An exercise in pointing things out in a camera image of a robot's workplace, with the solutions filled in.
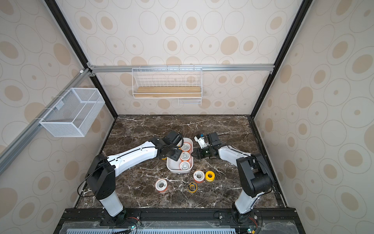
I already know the aluminium rail left wall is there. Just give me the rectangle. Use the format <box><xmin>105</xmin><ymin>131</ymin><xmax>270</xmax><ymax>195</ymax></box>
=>
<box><xmin>1</xmin><ymin>68</ymin><xmax>91</xmax><ymax>175</ymax></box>

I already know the black corner frame post left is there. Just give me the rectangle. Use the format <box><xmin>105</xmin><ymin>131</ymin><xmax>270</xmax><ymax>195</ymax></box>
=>
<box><xmin>43</xmin><ymin>0</ymin><xmax>118</xmax><ymax>120</ymax></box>

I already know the white wire shelf wooden board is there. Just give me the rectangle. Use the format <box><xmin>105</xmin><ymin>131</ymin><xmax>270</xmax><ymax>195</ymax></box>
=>
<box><xmin>131</xmin><ymin>71</ymin><xmax>203</xmax><ymax>104</ymax></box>

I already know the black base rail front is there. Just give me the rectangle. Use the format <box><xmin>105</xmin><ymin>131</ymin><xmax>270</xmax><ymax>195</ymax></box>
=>
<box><xmin>54</xmin><ymin>208</ymin><xmax>305</xmax><ymax>234</ymax></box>

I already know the orange white tape roll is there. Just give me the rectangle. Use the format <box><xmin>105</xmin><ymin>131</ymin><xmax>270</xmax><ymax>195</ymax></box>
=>
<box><xmin>193</xmin><ymin>170</ymin><xmax>205</xmax><ymax>183</ymax></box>
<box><xmin>181</xmin><ymin>142</ymin><xmax>192</xmax><ymax>153</ymax></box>
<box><xmin>155</xmin><ymin>179</ymin><xmax>168</xmax><ymax>193</ymax></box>
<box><xmin>180</xmin><ymin>151</ymin><xmax>191</xmax><ymax>161</ymax></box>
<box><xmin>179</xmin><ymin>161</ymin><xmax>191</xmax><ymax>171</ymax></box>

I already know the black corner frame post right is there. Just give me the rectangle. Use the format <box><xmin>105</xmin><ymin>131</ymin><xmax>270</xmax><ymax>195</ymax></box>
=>
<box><xmin>250</xmin><ymin>0</ymin><xmax>313</xmax><ymax>119</ymax></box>

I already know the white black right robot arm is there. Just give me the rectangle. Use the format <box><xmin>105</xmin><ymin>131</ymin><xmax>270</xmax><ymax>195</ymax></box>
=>
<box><xmin>192</xmin><ymin>132</ymin><xmax>275</xmax><ymax>215</ymax></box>

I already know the aluminium rail back wall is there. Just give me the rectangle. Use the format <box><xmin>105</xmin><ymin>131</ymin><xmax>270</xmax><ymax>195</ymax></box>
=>
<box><xmin>89</xmin><ymin>64</ymin><xmax>275</xmax><ymax>73</ymax></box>

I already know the white wire mesh basket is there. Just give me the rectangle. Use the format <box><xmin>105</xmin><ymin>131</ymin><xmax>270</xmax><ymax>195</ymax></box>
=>
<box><xmin>40</xmin><ymin>88</ymin><xmax>105</xmax><ymax>137</ymax></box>

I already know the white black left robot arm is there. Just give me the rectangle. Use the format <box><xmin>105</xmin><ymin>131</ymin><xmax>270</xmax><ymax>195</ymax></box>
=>
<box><xmin>84</xmin><ymin>130</ymin><xmax>184</xmax><ymax>217</ymax></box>

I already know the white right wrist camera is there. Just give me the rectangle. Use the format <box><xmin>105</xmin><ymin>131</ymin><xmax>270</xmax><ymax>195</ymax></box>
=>
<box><xmin>194</xmin><ymin>134</ymin><xmax>208</xmax><ymax>149</ymax></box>

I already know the black corner frame post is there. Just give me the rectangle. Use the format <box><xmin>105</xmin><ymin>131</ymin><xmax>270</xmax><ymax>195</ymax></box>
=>
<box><xmin>250</xmin><ymin>0</ymin><xmax>313</xmax><ymax>119</ymax></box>
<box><xmin>43</xmin><ymin>0</ymin><xmax>118</xmax><ymax>120</ymax></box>

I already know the white plastic storage box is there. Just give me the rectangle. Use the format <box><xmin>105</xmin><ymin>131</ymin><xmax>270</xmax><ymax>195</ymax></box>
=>
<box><xmin>167</xmin><ymin>137</ymin><xmax>194</xmax><ymax>174</ymax></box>

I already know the aluminium rail wall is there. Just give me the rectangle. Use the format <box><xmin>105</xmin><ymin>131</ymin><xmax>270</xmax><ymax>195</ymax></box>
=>
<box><xmin>1</xmin><ymin>68</ymin><xmax>91</xmax><ymax>175</ymax></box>
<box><xmin>89</xmin><ymin>64</ymin><xmax>275</xmax><ymax>73</ymax></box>

